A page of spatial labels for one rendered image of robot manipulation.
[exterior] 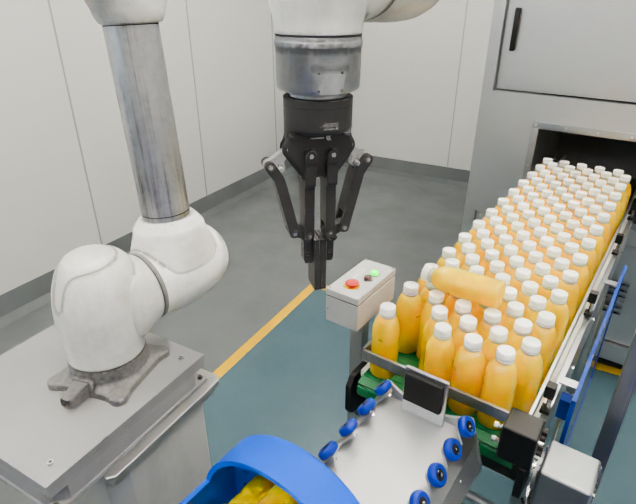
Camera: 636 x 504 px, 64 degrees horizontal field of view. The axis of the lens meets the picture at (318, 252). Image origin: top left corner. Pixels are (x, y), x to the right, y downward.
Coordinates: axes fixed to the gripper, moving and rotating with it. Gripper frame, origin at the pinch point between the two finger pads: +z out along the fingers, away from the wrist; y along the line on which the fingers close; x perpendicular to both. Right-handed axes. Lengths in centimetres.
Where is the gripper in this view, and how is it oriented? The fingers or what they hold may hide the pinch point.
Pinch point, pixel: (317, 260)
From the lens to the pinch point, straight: 63.6
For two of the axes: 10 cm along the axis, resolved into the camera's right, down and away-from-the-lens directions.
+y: 9.6, -1.3, 2.6
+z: -0.1, 8.9, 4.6
